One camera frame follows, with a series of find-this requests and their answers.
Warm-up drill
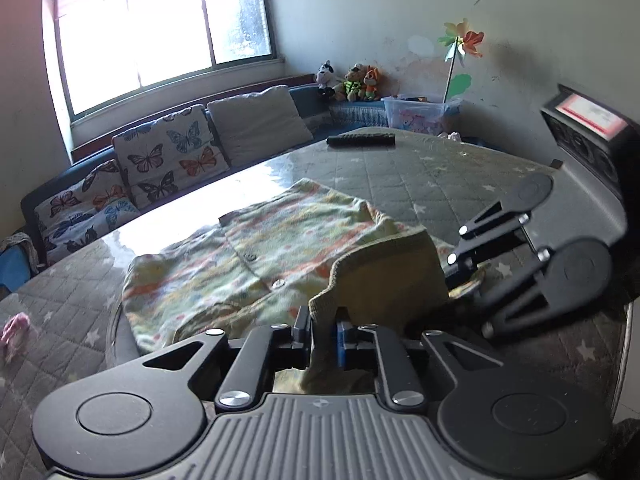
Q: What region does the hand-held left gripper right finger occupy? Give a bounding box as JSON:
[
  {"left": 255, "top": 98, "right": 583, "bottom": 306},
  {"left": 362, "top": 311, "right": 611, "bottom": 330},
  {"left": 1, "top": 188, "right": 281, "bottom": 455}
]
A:
[{"left": 335, "top": 319, "right": 504, "bottom": 408}]

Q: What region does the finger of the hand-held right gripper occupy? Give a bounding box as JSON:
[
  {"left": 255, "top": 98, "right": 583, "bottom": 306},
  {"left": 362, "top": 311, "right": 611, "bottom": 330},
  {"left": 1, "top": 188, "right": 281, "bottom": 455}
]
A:
[
  {"left": 446, "top": 246, "right": 555, "bottom": 339},
  {"left": 446, "top": 200, "right": 531, "bottom": 282}
]

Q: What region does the flat butterfly print cushion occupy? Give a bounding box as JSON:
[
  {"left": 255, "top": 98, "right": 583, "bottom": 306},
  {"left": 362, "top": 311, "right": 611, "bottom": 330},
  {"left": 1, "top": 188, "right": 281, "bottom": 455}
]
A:
[{"left": 34, "top": 160, "right": 141, "bottom": 253}]

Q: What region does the black remote control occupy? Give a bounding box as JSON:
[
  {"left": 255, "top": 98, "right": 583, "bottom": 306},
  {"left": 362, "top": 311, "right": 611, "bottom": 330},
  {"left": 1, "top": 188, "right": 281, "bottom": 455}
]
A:
[{"left": 325, "top": 131, "right": 396, "bottom": 149}]

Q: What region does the clear plastic storage box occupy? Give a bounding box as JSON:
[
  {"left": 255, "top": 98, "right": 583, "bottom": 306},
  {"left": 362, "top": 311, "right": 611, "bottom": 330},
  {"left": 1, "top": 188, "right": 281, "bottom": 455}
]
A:
[{"left": 382, "top": 94, "right": 464, "bottom": 136}]

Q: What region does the large window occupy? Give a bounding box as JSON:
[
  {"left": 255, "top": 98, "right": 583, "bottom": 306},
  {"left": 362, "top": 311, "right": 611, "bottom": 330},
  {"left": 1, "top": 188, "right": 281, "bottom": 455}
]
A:
[{"left": 52, "top": 0, "right": 282, "bottom": 124}]

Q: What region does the colourful toy pinwheel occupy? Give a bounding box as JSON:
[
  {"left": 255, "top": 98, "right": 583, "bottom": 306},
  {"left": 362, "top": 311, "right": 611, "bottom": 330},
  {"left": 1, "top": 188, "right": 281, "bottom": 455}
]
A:
[{"left": 437, "top": 17, "right": 486, "bottom": 104}]

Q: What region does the blue and grey clothes pile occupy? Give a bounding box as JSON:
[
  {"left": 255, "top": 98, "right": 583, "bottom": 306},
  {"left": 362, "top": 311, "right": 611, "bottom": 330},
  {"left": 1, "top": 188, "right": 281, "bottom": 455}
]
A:
[{"left": 0, "top": 232, "right": 42, "bottom": 302}]

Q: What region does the blue sofa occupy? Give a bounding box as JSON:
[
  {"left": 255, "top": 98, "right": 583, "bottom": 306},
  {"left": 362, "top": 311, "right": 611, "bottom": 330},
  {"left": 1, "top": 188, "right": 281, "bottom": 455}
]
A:
[{"left": 20, "top": 72, "right": 481, "bottom": 267}]

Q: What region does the brown bear plush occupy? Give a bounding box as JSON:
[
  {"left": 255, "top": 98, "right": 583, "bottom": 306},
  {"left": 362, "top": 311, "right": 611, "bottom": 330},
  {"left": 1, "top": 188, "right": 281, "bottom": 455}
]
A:
[{"left": 334, "top": 64, "right": 369, "bottom": 102}]

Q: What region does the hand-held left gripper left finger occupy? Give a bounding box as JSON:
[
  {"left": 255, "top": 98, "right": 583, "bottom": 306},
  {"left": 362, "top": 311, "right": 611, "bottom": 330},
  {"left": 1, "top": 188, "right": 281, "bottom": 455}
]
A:
[{"left": 140, "top": 305, "right": 313, "bottom": 409}]

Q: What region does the orange fox plush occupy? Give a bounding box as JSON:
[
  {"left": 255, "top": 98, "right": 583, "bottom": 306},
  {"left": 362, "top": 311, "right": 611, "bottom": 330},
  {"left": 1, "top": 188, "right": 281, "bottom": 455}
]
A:
[{"left": 362, "top": 66, "right": 384, "bottom": 101}]

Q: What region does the yellow-green patterned child's shirt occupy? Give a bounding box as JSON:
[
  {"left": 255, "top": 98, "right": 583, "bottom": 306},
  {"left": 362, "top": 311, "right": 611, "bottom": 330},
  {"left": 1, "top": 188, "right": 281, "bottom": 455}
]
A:
[{"left": 120, "top": 177, "right": 493, "bottom": 396}]

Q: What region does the small pink cloth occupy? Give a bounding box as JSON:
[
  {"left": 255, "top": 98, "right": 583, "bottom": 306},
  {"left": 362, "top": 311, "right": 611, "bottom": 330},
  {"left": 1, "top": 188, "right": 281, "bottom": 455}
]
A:
[{"left": 0, "top": 311, "right": 32, "bottom": 364}]

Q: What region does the upright butterfly print cushion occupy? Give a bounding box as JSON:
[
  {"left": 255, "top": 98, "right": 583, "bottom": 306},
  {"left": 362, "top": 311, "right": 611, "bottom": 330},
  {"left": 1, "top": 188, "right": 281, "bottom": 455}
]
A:
[{"left": 111, "top": 104, "right": 231, "bottom": 211}]

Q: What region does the black and white cow plush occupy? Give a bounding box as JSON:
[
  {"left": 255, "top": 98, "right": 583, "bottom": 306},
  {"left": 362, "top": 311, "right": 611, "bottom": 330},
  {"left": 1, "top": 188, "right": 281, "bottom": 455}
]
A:
[{"left": 315, "top": 60, "right": 339, "bottom": 99}]

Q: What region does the plain beige cushion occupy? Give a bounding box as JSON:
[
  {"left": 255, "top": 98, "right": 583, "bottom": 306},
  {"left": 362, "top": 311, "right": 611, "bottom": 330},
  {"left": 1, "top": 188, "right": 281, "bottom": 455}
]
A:
[{"left": 206, "top": 85, "right": 315, "bottom": 168}]

